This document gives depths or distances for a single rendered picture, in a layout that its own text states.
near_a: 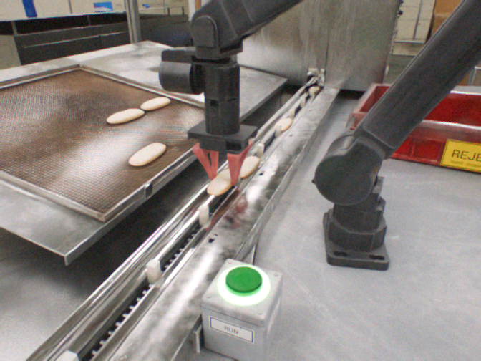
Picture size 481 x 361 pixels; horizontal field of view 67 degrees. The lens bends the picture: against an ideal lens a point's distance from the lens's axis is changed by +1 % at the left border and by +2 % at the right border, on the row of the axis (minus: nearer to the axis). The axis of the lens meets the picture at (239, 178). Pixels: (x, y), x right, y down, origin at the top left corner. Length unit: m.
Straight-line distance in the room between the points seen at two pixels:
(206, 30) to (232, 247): 0.29
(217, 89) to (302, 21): 0.83
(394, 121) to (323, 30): 0.88
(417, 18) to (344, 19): 6.33
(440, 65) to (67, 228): 0.50
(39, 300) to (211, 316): 0.25
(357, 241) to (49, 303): 0.42
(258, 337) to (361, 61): 1.08
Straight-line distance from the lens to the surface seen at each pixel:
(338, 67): 1.34
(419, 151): 0.91
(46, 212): 0.57
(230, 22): 0.52
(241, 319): 0.38
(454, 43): 0.47
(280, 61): 1.38
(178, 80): 0.58
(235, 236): 0.52
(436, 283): 0.58
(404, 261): 0.60
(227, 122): 0.56
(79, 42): 2.70
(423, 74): 0.48
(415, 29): 7.64
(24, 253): 0.65
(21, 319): 0.54
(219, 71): 0.54
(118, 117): 0.83
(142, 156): 0.68
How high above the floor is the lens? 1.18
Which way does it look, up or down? 28 degrees down
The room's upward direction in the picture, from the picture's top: straight up
